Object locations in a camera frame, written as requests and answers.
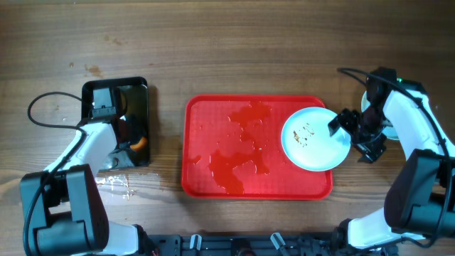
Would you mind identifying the light blue plate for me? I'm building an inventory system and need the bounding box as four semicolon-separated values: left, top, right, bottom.
281;107;351;172
360;92;399;141

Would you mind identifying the orange green scrub sponge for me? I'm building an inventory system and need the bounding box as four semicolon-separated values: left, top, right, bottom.
130;137;149;152

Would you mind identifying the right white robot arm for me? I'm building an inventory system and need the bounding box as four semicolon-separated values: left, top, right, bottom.
328;67;454;255

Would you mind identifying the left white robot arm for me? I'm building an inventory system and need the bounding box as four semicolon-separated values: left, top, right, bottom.
20;87;153;255

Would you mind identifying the red plastic tray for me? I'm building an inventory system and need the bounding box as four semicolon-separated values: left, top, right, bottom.
181;95;333;201

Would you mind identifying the black water basin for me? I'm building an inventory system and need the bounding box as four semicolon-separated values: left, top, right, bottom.
80;77;150;171

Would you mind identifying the black mounting rail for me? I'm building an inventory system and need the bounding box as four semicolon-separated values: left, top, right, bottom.
149;233;335;256

